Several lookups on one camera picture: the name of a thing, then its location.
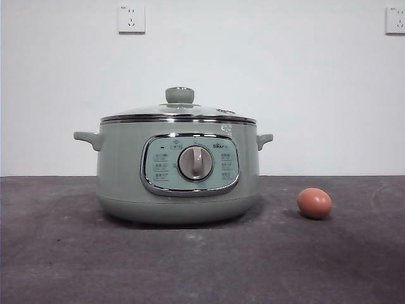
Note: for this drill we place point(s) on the glass lid with green knob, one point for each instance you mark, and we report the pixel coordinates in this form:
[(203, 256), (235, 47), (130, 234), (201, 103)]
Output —
[(179, 95)]

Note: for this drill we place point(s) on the brown egg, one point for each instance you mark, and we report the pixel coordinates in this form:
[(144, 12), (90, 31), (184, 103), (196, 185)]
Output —
[(314, 203)]

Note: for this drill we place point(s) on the sage green electric cooking pot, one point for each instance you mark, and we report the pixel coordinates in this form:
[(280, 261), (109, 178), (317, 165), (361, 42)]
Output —
[(126, 177)]

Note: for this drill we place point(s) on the white wall socket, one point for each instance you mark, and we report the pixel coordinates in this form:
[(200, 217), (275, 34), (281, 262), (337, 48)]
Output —
[(396, 20), (132, 19)]

